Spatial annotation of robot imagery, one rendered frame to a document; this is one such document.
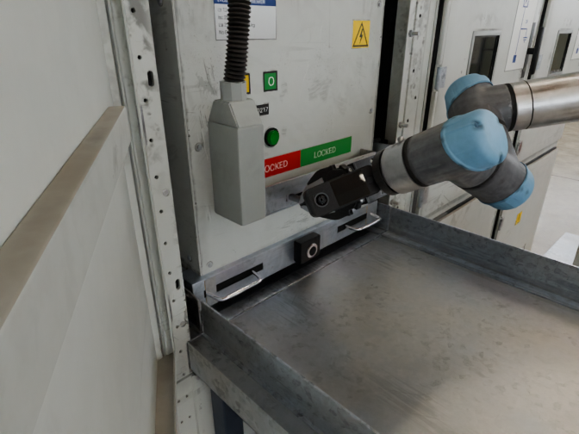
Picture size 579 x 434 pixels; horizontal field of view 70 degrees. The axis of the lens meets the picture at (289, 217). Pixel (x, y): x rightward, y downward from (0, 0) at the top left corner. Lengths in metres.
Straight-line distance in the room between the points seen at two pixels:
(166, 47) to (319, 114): 0.32
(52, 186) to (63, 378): 0.10
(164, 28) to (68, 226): 0.47
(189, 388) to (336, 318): 0.28
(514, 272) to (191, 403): 0.68
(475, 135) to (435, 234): 0.50
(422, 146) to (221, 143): 0.27
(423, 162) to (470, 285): 0.40
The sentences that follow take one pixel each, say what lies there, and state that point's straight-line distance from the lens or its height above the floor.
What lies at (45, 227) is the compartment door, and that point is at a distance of 0.20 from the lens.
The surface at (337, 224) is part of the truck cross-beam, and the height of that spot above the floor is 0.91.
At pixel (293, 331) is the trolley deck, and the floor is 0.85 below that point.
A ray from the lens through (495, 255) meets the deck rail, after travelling 0.97.
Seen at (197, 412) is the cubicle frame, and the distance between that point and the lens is 0.84.
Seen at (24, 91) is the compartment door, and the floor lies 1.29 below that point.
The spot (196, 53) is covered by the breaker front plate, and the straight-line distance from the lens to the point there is 0.65.
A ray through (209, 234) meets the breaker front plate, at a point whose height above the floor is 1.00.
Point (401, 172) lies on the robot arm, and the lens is 0.60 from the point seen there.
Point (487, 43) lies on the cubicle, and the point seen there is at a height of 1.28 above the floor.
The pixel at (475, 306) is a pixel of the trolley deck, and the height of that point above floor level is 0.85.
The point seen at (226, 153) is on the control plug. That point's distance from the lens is 0.59.
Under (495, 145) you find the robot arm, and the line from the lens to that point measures 0.57.
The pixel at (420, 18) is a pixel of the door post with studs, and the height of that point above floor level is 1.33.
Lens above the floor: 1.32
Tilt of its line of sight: 24 degrees down
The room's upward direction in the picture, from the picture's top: straight up
